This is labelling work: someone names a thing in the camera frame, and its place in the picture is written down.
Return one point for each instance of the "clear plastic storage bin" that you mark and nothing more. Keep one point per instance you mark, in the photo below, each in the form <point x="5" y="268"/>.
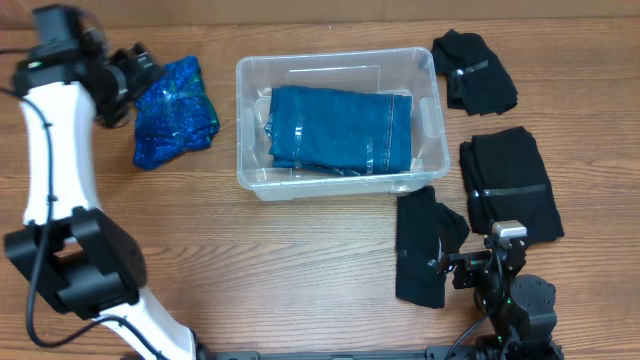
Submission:
<point x="401" y="71"/>

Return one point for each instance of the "black cloth near bin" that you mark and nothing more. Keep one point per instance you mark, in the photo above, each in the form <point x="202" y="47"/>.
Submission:
<point x="421" y="222"/>

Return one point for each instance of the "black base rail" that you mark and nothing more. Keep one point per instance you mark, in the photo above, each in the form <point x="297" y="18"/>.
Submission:
<point x="325" y="356"/>

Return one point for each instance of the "blue green sparkly cloth bundle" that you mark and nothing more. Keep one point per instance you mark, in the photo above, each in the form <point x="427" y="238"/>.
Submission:
<point x="174" y="116"/>

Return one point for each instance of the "blue denim jeans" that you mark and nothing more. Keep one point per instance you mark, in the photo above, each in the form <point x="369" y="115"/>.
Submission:
<point x="340" y="132"/>

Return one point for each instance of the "small black cloth top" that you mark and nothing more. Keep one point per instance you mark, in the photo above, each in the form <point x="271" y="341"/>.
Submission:
<point x="477" y="82"/>

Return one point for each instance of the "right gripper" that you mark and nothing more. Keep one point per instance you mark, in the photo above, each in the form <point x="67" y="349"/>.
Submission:
<point x="469" y="262"/>

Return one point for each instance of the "large black cloth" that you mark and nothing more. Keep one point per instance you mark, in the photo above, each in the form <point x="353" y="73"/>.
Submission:
<point x="505" y="179"/>

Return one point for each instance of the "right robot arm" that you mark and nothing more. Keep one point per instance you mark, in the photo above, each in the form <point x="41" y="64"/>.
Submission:
<point x="518" y="315"/>

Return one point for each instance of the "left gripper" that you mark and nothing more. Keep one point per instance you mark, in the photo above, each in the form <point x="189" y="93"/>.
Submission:
<point x="138" y="67"/>

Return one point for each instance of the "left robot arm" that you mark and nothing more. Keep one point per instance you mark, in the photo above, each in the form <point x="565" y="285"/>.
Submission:
<point x="73" y="255"/>

